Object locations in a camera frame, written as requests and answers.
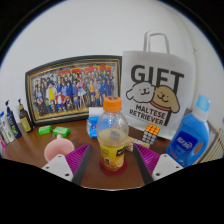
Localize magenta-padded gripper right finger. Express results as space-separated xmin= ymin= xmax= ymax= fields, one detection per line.
xmin=132 ymin=143 xmax=184 ymax=186

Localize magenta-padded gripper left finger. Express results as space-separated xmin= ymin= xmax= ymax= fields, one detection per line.
xmin=41 ymin=143 xmax=93 ymax=186

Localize orange juice bottle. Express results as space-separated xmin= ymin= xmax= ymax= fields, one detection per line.
xmin=96 ymin=95 xmax=130 ymax=173

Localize pink mug with yellow spots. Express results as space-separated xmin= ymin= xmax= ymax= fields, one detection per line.
xmin=43 ymin=134 xmax=76 ymax=163

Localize colourful puzzle cube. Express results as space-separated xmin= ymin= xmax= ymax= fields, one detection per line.
xmin=141 ymin=124 xmax=161 ymax=146

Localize blue detergent bottle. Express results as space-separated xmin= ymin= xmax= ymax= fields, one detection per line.
xmin=165 ymin=94 xmax=212 ymax=168

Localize blue tissue pack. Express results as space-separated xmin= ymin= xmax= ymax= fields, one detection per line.
xmin=86 ymin=107 xmax=105 ymax=139

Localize white radiator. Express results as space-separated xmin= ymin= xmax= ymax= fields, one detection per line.
xmin=199 ymin=128 xmax=224 ymax=164

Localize brown pump bottle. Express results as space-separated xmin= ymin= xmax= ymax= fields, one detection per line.
xmin=17 ymin=98 xmax=34 ymax=134

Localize dark blue pump bottle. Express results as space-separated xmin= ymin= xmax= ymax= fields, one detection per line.
xmin=4 ymin=99 xmax=23 ymax=140

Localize white bottle with blue cap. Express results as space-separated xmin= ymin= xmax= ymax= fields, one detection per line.
xmin=0 ymin=110 xmax=12 ymax=145

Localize framed group picture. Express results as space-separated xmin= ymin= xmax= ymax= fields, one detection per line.
xmin=24 ymin=54 xmax=123 ymax=127

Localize white paper gift bag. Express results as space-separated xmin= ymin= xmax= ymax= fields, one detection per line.
xmin=120 ymin=29 xmax=195 ymax=140

